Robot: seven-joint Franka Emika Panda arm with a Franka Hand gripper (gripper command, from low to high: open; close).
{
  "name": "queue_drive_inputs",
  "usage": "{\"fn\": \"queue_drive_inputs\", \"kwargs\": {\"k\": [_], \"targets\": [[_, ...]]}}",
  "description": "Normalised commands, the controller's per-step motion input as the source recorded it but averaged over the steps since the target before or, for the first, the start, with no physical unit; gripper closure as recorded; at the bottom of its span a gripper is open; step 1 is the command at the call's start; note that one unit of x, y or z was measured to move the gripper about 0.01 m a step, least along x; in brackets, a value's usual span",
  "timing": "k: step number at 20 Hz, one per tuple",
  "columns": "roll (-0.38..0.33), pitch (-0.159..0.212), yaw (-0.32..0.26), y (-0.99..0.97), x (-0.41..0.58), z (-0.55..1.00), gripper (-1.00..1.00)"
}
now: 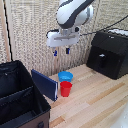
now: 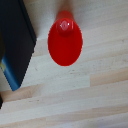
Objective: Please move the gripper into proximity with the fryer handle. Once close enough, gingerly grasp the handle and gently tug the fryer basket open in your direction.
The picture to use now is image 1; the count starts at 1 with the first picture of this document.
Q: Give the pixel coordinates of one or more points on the red plastic cup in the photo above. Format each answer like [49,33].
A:
[65,89]

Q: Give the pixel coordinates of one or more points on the woven folding screen divider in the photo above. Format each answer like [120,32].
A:
[30,36]

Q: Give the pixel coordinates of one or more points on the black air fryer body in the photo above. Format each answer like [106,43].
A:
[113,41]

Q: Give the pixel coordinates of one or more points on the blue plastic bowl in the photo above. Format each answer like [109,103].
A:
[65,76]

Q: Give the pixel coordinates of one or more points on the white patterned fryer panel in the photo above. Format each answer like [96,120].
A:
[118,32]

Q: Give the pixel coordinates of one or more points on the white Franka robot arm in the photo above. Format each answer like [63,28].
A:
[71,13]

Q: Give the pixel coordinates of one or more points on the dark blue book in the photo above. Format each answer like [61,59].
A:
[45,85]

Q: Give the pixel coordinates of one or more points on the black fabric storage box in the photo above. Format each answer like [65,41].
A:
[16,96]

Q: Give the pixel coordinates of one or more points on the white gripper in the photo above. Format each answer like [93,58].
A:
[61,38]

